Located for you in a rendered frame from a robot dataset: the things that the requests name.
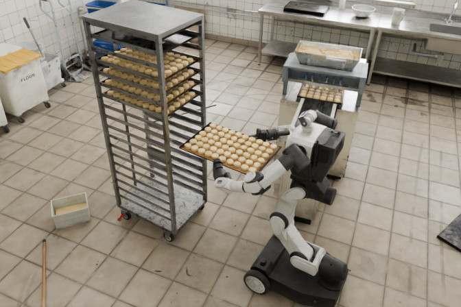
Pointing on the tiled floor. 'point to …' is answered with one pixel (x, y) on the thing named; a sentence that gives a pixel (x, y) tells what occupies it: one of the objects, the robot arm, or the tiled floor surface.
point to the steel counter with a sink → (438, 74)
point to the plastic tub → (70, 210)
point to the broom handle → (44, 273)
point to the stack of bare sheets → (452, 234)
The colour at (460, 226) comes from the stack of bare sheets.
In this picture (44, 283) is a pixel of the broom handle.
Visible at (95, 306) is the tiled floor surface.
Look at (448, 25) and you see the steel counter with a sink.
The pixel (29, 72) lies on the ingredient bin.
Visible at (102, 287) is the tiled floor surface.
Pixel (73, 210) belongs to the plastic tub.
